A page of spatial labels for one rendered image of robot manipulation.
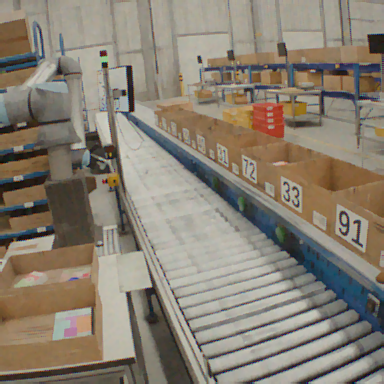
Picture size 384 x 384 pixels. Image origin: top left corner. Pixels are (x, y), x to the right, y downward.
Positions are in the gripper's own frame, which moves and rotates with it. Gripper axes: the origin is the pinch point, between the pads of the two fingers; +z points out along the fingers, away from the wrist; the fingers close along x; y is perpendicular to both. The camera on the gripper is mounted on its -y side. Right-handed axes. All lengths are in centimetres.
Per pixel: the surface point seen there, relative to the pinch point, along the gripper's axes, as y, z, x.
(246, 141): -46, 72, 22
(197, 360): 16, 16, 161
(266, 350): 6, 32, 166
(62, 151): -10, -32, 68
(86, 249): 21, -11, 93
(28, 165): 24, -50, -21
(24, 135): 6, -59, -22
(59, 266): 33, -19, 92
